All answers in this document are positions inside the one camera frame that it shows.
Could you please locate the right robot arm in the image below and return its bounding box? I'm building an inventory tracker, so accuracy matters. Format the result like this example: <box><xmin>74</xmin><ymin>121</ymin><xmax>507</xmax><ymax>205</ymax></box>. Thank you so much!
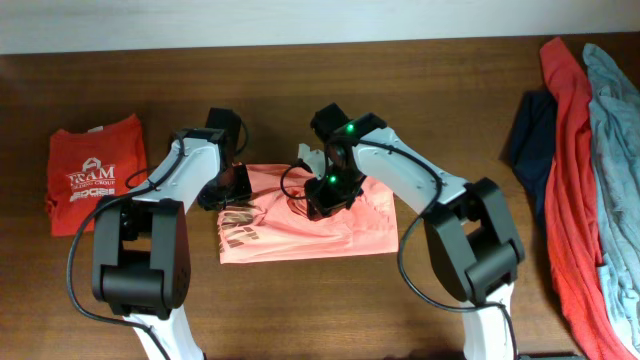
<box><xmin>302</xmin><ymin>103</ymin><xmax>525</xmax><ymax>359</ymax></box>

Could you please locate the navy blue garment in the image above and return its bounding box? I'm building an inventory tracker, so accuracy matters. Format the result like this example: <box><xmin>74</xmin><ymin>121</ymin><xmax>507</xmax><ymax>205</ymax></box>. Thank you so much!
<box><xmin>508</xmin><ymin>90</ymin><xmax>558</xmax><ymax>226</ymax></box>

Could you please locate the folded red printed t-shirt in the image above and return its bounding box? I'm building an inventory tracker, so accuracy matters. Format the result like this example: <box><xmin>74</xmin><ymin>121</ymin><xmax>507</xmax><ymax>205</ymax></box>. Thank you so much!
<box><xmin>46</xmin><ymin>115</ymin><xmax>147</xmax><ymax>237</ymax></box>

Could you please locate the red orange garment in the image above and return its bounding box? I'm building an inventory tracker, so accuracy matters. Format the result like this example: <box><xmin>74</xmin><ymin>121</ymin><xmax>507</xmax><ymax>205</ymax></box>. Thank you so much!
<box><xmin>539</xmin><ymin>37</ymin><xmax>632</xmax><ymax>359</ymax></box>

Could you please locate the salmon pink t-shirt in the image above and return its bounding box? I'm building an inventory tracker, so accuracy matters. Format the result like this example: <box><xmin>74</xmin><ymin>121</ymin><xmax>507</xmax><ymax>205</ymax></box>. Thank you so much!
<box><xmin>217</xmin><ymin>164</ymin><xmax>398</xmax><ymax>264</ymax></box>

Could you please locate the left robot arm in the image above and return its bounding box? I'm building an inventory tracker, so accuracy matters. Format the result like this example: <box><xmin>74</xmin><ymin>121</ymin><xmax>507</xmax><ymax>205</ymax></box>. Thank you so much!
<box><xmin>92</xmin><ymin>108</ymin><xmax>252</xmax><ymax>359</ymax></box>

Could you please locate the grey blue garment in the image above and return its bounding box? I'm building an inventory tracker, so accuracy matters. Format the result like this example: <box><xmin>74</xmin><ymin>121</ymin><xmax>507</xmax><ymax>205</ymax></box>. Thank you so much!
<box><xmin>582</xmin><ymin>44</ymin><xmax>639</xmax><ymax>358</ymax></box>

